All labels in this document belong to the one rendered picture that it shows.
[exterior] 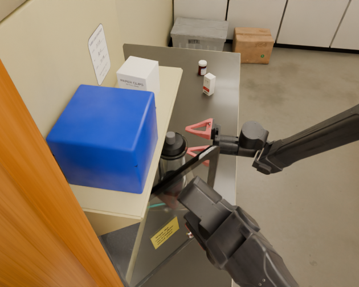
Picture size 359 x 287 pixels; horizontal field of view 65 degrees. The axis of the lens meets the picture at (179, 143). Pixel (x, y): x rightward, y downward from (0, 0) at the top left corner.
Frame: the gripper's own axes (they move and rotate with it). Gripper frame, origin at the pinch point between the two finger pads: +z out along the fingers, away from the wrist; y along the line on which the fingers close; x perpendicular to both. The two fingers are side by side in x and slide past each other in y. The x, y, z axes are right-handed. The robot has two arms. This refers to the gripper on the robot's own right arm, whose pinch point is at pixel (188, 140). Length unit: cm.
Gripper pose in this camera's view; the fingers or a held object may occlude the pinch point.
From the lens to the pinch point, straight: 83.8
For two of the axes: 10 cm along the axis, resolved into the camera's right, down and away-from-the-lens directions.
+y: -0.1, -6.6, -7.5
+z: -9.9, -1.2, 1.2
